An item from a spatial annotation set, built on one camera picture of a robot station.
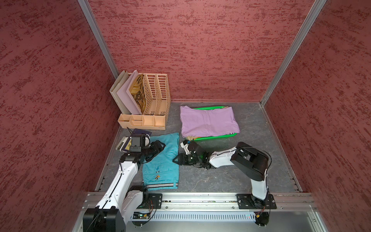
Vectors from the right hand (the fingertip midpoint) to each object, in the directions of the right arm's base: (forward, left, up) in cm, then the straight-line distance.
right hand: (175, 164), depth 86 cm
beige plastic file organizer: (+53, +15, +16) cm, 57 cm away
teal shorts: (-5, +8, +2) cm, 10 cm away
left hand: (+5, +8, +9) cm, 13 cm away
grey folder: (+49, +35, +30) cm, 67 cm away
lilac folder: (+35, +30, +27) cm, 54 cm away
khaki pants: (+12, -9, +11) cm, 19 cm away
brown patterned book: (+45, +27, +20) cm, 56 cm away
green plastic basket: (+15, -31, +7) cm, 35 cm away
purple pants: (+26, -17, +8) cm, 32 cm away
